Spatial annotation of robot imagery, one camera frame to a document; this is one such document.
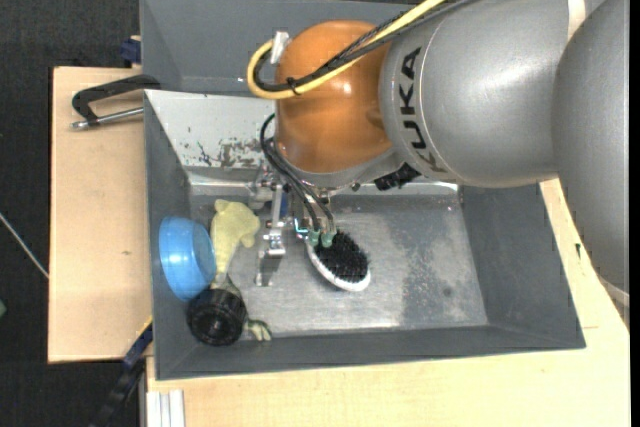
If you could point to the black and white hairbrush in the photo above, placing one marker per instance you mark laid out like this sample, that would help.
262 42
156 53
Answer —
345 262

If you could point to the black cylinder on white bracket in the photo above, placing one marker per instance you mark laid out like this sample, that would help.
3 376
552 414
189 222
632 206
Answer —
397 177

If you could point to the pale wood board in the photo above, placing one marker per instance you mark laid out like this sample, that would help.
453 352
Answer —
100 215

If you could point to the pale yellow toy animal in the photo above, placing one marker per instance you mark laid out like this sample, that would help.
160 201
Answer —
232 225

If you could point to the black ribbed round cap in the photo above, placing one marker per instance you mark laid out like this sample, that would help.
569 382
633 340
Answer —
216 319

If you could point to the grey metal bin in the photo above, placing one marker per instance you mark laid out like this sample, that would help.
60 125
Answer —
430 265

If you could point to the blue plastic bowl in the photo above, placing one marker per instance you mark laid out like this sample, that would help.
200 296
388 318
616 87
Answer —
182 257

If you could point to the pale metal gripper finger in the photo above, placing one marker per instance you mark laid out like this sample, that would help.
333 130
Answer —
274 230
272 249

